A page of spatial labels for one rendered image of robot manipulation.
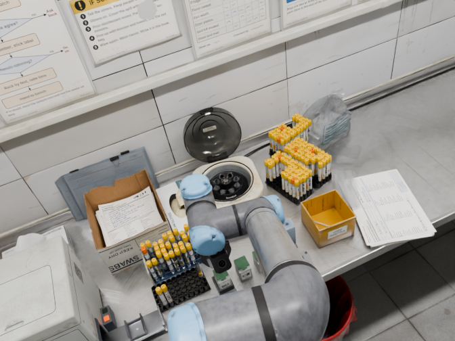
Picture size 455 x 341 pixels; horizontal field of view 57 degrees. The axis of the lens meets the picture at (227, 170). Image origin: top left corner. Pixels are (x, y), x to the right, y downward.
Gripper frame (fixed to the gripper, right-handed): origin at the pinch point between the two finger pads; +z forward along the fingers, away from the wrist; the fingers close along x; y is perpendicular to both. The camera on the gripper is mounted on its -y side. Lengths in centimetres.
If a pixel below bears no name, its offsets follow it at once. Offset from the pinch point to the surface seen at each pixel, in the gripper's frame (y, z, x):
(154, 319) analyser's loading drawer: -0.7, 8.8, 23.4
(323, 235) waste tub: -1.0, 6.4, -34.9
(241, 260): 3.2, 6.1, -7.6
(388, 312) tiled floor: 0, 100, -75
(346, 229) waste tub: -1.6, 7.8, -42.9
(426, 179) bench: 6, 13, -83
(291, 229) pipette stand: 4.4, 3.6, -26.2
